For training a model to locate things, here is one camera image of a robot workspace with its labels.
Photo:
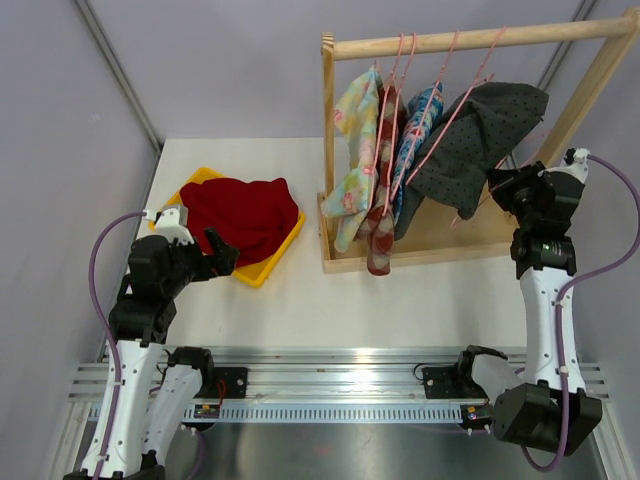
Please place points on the wooden clothes rack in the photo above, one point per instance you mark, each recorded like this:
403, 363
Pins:
432, 238

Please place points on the yellow plastic tray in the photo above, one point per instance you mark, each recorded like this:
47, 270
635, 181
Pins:
255, 274

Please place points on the blue floral garment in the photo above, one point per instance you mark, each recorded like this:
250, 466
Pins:
397, 204

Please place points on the dark grey dotted garment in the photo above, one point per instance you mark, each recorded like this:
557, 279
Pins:
496, 117

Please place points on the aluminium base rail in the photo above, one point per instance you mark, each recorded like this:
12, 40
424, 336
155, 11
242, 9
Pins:
313, 385

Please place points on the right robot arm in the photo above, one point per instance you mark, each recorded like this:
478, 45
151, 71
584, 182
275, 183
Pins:
547, 407

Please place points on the black mounting plate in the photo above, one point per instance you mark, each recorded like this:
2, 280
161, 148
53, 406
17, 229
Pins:
231, 382
442, 383

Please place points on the red plaid garment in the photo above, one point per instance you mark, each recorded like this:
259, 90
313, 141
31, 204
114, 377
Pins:
377, 229

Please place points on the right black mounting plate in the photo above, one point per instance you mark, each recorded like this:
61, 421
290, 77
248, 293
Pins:
442, 383

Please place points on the pastel floral garment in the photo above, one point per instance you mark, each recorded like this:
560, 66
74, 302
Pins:
356, 118

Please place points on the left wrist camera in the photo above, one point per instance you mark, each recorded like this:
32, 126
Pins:
171, 223

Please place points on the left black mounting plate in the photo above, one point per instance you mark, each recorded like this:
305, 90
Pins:
231, 382

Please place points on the red skirt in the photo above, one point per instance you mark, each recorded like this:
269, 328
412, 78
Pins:
254, 217

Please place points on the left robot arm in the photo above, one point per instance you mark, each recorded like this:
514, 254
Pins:
137, 424

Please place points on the pink hanger of red skirt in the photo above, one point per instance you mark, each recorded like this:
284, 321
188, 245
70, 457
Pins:
509, 162

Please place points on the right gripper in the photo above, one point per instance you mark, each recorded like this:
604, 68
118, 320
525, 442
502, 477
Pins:
502, 183

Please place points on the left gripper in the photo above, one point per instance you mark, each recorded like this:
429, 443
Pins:
224, 256

